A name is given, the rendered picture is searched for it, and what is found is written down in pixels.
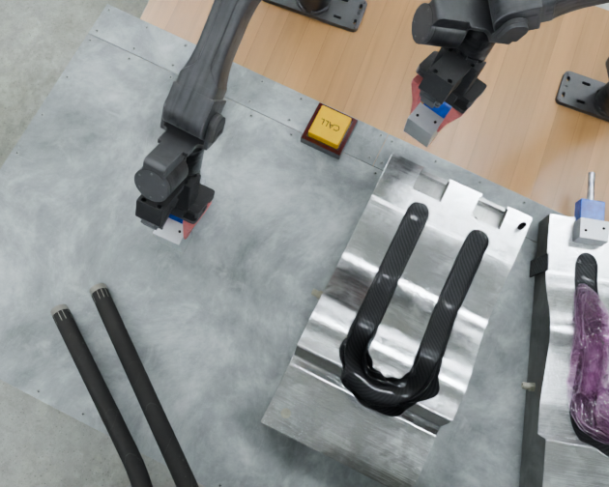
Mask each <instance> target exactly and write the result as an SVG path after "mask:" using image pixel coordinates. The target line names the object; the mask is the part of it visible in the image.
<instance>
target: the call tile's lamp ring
mask: <svg viewBox="0 0 609 487"><path fill-rule="evenodd" d="M322 105H325V104H323V103H321V102H319V104H318V106H317V108H316V110H315V112H314V114H313V115H312V117H311V119H310V121H309V123H308V125H307V127H306V129H305V130H304V133H303V135H302V138H303V139H305V140H307V141H309V142H311V143H314V144H316V145H318V146H320V147H322V148H324V149H326V150H329V151H331V152H333V153H335V154H337V155H339V156H340V154H341V152H342V150H343V148H344V146H345V144H346V142H347V140H348V138H349V136H350V134H351V132H352V130H353V128H354V126H355V125H356V123H357V122H358V120H357V119H354V118H352V117H350V116H348V115H346V114H344V113H341V112H339V111H337V110H335V109H333V108H331V107H329V108H330V109H332V110H334V111H336V112H339V113H341V114H343V115H345V116H347V117H349V118H351V119H352V122H353V123H352V125H351V127H350V128H349V130H348V132H347V134H346V135H345V137H344V139H343V141H342V143H341V145H340V147H339V149H338V150H336V149H333V148H331V147H329V146H327V145H325V144H323V143H321V142H318V141H316V140H314V139H312V138H310V137H308V136H306V135H307V133H308V131H309V129H310V127H311V125H312V123H313V122H314V120H315V118H316V116H317V114H318V112H319V110H320V108H321V106H322ZM325 106H326V105H325ZM327 107H328V106H327Z"/></svg>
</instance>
